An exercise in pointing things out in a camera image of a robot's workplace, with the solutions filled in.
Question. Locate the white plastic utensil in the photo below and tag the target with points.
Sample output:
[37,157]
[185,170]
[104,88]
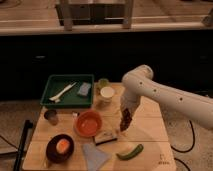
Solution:
[56,98]

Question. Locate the green cup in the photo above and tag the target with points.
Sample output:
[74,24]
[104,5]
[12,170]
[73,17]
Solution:
[103,82]

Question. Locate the green plastic tray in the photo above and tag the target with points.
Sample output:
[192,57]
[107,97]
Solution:
[68,91]

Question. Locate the red bowl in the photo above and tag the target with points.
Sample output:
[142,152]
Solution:
[88,123]

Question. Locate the wooden chair frame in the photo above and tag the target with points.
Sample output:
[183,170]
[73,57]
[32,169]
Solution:
[87,13]

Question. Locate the dark purple grape bunch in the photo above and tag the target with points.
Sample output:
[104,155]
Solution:
[125,120]

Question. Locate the blue grey cloth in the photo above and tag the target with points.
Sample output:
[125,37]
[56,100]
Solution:
[94,157]

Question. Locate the white cup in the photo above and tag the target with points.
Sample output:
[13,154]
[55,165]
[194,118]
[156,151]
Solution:
[107,93]

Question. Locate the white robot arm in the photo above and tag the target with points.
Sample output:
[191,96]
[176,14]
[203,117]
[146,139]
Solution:
[139,82]

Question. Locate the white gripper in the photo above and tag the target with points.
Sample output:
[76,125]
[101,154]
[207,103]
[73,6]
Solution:
[129,101]

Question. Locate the black white eraser block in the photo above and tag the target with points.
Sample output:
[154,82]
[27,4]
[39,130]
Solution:
[104,137]

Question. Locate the orange fruit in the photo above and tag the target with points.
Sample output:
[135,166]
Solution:
[62,146]

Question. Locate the blue grey sponge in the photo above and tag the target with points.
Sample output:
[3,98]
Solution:
[84,89]

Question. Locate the dark brown bowl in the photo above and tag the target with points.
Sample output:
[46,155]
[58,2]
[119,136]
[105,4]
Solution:
[51,152]

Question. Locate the green chili pepper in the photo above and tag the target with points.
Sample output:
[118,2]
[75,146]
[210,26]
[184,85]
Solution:
[137,150]

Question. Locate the black metal stand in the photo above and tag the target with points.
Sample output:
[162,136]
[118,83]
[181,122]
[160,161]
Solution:
[27,125]

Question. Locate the small metal cup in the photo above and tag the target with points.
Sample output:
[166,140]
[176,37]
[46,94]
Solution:
[51,117]

